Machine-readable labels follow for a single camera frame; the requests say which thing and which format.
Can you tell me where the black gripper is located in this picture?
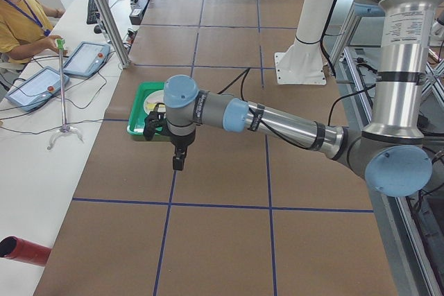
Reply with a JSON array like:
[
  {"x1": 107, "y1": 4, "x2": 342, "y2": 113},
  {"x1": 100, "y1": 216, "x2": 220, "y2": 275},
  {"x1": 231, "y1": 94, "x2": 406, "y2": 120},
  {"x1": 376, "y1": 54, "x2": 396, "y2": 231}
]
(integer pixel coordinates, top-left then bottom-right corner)
[{"x1": 170, "y1": 132, "x2": 195, "y2": 171}]

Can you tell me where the white round plate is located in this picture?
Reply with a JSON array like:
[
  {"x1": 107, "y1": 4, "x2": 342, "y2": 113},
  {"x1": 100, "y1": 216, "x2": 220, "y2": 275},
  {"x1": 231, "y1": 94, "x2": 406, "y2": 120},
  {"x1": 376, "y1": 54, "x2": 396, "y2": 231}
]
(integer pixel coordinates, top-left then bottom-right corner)
[{"x1": 143, "y1": 90, "x2": 166, "y2": 114}]

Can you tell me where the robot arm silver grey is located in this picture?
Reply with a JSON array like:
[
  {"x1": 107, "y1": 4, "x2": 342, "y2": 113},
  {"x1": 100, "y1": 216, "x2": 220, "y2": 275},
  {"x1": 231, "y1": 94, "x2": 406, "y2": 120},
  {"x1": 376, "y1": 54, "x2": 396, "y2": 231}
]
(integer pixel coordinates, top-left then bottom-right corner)
[{"x1": 164, "y1": 0, "x2": 443, "y2": 197}]

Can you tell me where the green plastic tray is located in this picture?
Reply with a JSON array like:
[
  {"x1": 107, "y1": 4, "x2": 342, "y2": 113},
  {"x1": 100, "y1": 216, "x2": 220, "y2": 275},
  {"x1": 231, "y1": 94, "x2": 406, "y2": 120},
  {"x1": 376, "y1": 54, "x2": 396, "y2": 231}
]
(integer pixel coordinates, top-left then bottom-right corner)
[{"x1": 127, "y1": 82, "x2": 164, "y2": 141}]

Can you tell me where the teach pendant tablet far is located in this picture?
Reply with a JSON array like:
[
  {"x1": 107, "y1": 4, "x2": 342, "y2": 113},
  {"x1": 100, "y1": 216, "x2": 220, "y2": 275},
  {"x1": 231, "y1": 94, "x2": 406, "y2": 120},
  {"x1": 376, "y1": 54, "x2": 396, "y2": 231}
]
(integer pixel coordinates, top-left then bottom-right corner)
[{"x1": 63, "y1": 42, "x2": 110, "y2": 78}]

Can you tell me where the teach pendant tablet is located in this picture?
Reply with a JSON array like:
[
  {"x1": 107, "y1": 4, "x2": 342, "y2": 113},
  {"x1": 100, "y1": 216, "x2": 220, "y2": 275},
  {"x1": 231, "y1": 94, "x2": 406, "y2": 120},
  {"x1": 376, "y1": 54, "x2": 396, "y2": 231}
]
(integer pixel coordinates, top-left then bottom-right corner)
[
  {"x1": 6, "y1": 67, "x2": 61, "y2": 112},
  {"x1": 63, "y1": 42, "x2": 110, "y2": 78}
]

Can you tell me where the teach pendant tablet near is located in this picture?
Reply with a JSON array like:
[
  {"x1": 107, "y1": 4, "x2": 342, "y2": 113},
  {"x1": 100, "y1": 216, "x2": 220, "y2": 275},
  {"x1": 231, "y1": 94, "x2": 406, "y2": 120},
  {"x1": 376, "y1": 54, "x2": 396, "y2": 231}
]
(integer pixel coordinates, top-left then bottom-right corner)
[{"x1": 6, "y1": 67, "x2": 61, "y2": 112}]

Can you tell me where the black keyboard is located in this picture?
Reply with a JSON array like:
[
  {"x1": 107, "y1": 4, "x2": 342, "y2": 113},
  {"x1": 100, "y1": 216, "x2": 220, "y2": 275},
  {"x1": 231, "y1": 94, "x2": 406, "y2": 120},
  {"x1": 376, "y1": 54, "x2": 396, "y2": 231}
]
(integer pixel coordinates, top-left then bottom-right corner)
[{"x1": 86, "y1": 0, "x2": 100, "y2": 25}]

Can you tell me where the red cylinder tube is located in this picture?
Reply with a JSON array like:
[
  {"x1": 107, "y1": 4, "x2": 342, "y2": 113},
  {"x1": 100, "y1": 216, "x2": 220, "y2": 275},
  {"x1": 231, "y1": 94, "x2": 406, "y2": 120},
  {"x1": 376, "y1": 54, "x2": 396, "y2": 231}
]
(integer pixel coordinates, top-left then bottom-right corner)
[{"x1": 1, "y1": 236, "x2": 51, "y2": 267}]

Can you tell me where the person in yellow shirt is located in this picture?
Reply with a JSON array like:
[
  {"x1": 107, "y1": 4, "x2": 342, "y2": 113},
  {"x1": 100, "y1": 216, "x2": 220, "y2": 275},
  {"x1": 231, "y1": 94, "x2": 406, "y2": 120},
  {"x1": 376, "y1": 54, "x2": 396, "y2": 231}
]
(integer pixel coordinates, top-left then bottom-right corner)
[{"x1": 1, "y1": 0, "x2": 65, "y2": 64}]

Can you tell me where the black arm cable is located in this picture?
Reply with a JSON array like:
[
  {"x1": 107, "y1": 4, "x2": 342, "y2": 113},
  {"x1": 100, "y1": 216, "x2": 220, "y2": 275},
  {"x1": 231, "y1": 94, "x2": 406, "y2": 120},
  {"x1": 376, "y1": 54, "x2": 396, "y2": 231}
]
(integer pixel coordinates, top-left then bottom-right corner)
[{"x1": 217, "y1": 67, "x2": 377, "y2": 150}]

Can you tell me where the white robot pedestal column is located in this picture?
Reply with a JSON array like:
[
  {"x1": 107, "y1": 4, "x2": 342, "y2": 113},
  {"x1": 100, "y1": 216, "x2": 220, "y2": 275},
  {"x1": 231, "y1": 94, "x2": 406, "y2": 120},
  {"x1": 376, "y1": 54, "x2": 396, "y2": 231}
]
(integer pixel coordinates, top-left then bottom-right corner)
[{"x1": 275, "y1": 0, "x2": 334, "y2": 85}]

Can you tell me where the aluminium frame post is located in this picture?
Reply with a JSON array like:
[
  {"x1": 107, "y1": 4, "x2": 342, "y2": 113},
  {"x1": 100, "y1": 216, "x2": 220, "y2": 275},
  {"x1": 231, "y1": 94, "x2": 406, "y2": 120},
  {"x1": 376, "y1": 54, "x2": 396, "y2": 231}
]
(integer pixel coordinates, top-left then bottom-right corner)
[{"x1": 94, "y1": 0, "x2": 130, "y2": 69}]

